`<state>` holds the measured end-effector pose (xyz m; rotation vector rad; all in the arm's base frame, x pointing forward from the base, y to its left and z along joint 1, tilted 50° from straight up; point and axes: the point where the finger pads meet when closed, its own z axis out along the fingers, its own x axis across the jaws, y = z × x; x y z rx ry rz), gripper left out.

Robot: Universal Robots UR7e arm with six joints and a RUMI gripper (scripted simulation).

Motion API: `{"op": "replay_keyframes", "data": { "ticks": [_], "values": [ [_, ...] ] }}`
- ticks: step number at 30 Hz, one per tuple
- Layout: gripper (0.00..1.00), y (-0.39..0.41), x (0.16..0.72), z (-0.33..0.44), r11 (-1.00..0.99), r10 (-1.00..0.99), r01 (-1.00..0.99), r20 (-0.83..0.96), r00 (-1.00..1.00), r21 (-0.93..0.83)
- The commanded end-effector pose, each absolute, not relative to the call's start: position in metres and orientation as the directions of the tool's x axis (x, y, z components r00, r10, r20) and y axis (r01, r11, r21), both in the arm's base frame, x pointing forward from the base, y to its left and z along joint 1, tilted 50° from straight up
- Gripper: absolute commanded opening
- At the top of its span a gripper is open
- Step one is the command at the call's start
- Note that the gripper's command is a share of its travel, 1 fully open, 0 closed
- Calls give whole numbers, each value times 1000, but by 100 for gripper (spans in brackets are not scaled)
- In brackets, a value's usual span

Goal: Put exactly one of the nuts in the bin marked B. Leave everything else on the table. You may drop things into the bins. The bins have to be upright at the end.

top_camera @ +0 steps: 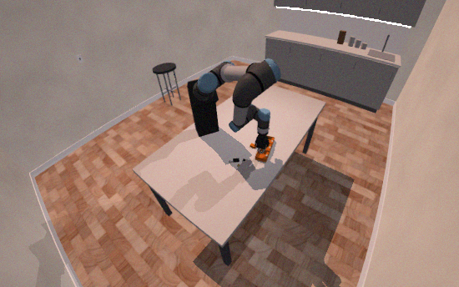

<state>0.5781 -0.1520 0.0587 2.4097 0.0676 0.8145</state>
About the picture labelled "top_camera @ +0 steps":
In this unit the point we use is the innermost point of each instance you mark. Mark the orange rack of bins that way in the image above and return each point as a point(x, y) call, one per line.
point(263, 157)

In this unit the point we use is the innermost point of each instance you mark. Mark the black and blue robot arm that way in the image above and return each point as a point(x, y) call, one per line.
point(250, 85)

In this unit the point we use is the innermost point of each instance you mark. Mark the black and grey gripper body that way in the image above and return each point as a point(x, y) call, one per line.
point(260, 140)

